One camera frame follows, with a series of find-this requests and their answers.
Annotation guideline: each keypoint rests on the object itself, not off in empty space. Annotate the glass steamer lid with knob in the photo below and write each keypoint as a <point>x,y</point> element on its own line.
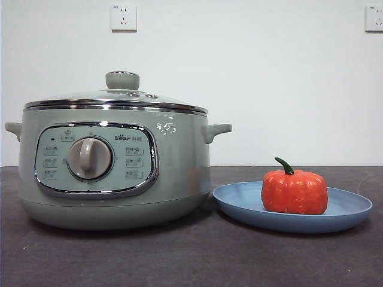
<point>119,100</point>

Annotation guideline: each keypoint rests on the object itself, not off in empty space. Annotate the orange pumpkin with green stem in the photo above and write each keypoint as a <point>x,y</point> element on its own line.
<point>294,194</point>

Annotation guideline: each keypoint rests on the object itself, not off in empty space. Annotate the pale green electric steamer pot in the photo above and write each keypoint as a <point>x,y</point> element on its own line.
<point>185,167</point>

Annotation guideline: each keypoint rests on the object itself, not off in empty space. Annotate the blue round plate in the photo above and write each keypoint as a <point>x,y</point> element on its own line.
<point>239,206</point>

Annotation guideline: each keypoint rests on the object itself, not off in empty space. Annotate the grey steamer dial knob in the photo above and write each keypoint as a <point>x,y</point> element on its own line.
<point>89,158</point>

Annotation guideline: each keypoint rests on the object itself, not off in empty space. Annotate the white wall socket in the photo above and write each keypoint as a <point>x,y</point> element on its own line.
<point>124,18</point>
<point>374,19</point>

